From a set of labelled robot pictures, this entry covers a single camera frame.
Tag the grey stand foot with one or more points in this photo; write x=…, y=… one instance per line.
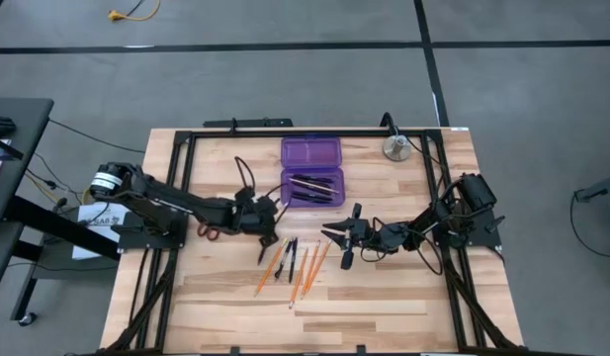
x=606, y=190

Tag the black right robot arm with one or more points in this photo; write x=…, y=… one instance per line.
x=423, y=222

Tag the black curved bracket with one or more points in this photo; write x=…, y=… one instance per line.
x=386, y=118

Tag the white paper sheet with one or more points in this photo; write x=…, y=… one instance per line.
x=94, y=213

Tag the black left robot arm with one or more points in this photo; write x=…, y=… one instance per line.
x=186, y=205

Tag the round metal stand base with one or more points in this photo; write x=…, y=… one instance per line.
x=397, y=147

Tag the black object on desk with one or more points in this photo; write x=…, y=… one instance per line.
x=0, y=126

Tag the black bar with clamp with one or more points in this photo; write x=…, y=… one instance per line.
x=255, y=122

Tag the black caster wheel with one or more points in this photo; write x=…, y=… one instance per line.
x=27, y=319

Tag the purple plastic pencil box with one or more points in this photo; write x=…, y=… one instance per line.
x=312, y=148

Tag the black desk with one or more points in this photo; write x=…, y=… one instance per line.
x=23, y=163

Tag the orange pencil with yellow eraser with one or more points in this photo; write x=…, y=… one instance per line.
x=271, y=267

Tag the black desk leg frame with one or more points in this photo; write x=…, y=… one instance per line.
x=52, y=225

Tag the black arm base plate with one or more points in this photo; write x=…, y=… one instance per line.
x=136, y=240
x=482, y=237

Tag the clear pen with black grip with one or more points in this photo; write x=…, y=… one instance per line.
x=261, y=257
x=283, y=259

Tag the black aluminium table frame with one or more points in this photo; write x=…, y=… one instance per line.
x=235, y=133

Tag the black frame clamp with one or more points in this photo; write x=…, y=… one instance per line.
x=234, y=350
x=361, y=350

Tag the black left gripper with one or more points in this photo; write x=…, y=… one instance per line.
x=255, y=215

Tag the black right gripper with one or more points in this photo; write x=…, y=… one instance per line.
x=370, y=235

